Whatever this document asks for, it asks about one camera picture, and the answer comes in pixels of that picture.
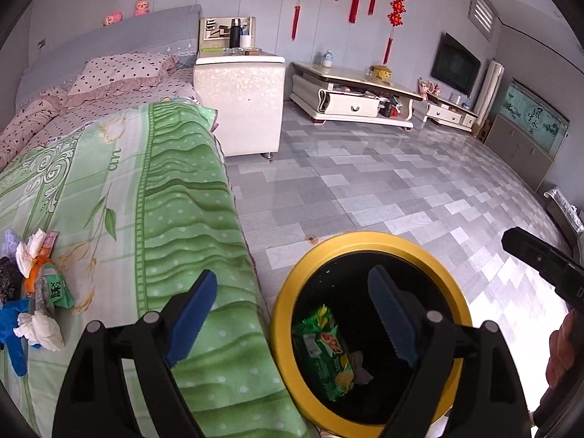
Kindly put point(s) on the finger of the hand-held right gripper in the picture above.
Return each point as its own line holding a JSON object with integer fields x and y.
{"x": 524, "y": 248}

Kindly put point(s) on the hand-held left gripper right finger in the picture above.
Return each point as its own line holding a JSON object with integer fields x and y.
{"x": 392, "y": 319}

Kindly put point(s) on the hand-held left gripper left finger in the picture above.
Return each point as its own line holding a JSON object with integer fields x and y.
{"x": 191, "y": 315}

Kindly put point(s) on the yellow trash bin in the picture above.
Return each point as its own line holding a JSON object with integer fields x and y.
{"x": 283, "y": 310}

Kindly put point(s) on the pink packet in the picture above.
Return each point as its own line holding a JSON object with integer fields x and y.
{"x": 51, "y": 239}

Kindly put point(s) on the black plastic bag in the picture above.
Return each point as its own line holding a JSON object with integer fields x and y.
{"x": 9, "y": 278}

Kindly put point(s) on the person's right hand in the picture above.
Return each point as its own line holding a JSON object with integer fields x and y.
{"x": 563, "y": 351}

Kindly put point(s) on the crumpled white tissue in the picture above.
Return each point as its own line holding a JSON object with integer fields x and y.
{"x": 360, "y": 367}
{"x": 43, "y": 331}

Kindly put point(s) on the green snack packet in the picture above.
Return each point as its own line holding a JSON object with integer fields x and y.
{"x": 319, "y": 351}

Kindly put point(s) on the grey cabinet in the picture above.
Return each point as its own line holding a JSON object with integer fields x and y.
{"x": 515, "y": 146}

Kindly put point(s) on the green floral blanket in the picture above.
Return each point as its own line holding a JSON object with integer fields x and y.
{"x": 137, "y": 200}

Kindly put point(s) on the fish tank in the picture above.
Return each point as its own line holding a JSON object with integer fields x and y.
{"x": 534, "y": 114}

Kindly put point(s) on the small white TV stand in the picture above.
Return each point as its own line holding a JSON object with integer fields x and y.
{"x": 449, "y": 116}

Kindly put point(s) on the orange wrapper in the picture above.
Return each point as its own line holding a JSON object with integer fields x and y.
{"x": 41, "y": 260}

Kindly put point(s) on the white standing air conditioner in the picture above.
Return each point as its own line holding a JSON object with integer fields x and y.
{"x": 490, "y": 86}

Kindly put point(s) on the rolled white tissue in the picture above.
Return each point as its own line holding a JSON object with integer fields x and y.
{"x": 39, "y": 239}

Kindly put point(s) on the white tissue wad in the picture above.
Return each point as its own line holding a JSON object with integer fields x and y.
{"x": 23, "y": 255}

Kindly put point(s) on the blue glove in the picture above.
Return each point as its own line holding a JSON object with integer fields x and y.
{"x": 11, "y": 324}

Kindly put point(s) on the pink figurine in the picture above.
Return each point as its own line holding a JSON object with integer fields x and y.
{"x": 428, "y": 90}

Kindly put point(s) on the black television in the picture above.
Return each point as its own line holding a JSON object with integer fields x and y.
{"x": 456, "y": 66}

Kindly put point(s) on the purple foam net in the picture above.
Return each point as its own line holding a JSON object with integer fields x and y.
{"x": 10, "y": 242}

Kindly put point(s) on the large white TV stand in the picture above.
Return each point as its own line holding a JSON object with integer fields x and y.
{"x": 351, "y": 107}

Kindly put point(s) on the white nightstand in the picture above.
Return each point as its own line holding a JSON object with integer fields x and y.
{"x": 237, "y": 100}

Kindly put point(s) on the yellow toy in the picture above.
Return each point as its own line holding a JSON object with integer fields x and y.
{"x": 382, "y": 74}

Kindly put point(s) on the pink dotted pillow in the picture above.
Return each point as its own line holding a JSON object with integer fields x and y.
{"x": 123, "y": 70}

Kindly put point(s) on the pink dotted quilt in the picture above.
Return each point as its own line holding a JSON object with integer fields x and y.
{"x": 27, "y": 118}

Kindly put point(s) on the white cup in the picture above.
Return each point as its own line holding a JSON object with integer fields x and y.
{"x": 246, "y": 41}

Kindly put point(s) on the black thermos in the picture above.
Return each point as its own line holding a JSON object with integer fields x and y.
{"x": 235, "y": 34}

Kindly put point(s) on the grey headboard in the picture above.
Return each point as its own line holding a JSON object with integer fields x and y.
{"x": 91, "y": 41}

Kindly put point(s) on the pink plush toy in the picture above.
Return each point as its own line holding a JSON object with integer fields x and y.
{"x": 142, "y": 7}
{"x": 112, "y": 18}

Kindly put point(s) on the picture frame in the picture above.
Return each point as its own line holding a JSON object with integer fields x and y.
{"x": 219, "y": 29}

